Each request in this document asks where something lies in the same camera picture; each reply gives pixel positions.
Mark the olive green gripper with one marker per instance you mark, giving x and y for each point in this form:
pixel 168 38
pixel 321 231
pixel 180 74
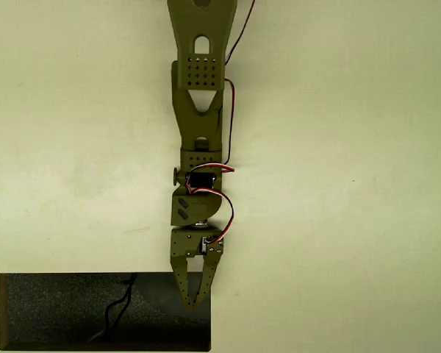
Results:
pixel 184 245

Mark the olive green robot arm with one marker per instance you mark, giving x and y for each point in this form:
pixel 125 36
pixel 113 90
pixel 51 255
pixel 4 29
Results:
pixel 198 117

